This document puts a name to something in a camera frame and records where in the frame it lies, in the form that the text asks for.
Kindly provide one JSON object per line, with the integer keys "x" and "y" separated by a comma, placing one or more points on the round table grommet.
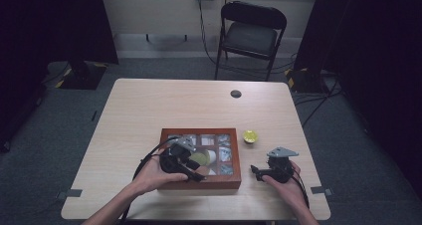
{"x": 236, "y": 94}

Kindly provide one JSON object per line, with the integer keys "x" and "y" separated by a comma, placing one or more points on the brown wooden glass-lid box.
{"x": 229, "y": 181}

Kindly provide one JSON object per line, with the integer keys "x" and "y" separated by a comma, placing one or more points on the black folding chair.
{"x": 250, "y": 39}

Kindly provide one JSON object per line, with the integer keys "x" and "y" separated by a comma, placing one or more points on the black stand base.
{"x": 303, "y": 80}
{"x": 83, "y": 75}

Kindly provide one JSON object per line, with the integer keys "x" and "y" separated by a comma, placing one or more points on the dark curtain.
{"x": 371, "y": 52}
{"x": 49, "y": 26}

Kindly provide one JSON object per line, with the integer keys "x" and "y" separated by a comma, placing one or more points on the white cup with green inside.
{"x": 211, "y": 156}

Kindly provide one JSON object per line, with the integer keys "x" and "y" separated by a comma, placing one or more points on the person's right hand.
{"x": 288, "y": 190}

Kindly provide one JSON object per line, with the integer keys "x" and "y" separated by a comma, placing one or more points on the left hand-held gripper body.
{"x": 175, "y": 158}

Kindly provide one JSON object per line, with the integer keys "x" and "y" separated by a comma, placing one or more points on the grey tape strip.
{"x": 321, "y": 190}
{"x": 69, "y": 193}

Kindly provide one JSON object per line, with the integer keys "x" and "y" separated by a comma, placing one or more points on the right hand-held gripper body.
{"x": 280, "y": 170}

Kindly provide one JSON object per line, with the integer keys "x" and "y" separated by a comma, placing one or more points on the person's left hand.
{"x": 151, "y": 177}

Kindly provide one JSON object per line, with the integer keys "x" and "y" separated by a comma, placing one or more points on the small yellow cup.
{"x": 250, "y": 136}

